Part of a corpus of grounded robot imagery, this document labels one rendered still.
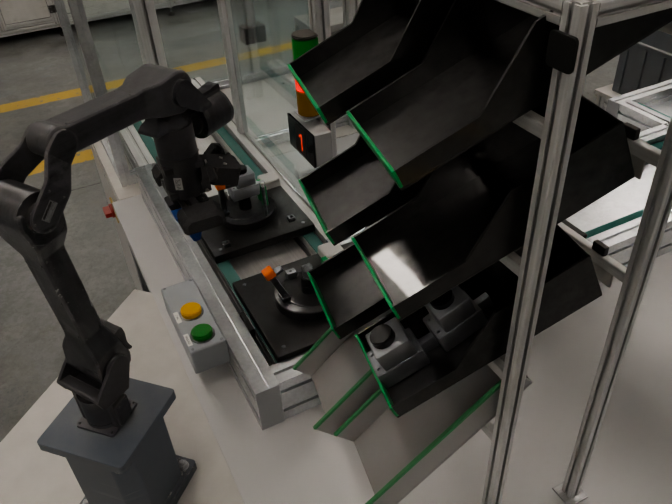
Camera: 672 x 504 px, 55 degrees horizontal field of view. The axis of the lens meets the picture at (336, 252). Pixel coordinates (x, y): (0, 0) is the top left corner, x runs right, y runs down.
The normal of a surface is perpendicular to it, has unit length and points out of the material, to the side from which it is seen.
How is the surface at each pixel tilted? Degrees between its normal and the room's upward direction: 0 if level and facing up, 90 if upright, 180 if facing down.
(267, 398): 90
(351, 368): 45
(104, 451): 0
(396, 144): 25
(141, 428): 0
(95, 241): 0
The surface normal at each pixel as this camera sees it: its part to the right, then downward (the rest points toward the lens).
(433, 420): -0.71, -0.40
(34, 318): -0.04, -0.79
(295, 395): 0.46, 0.53
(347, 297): -0.44, -0.63
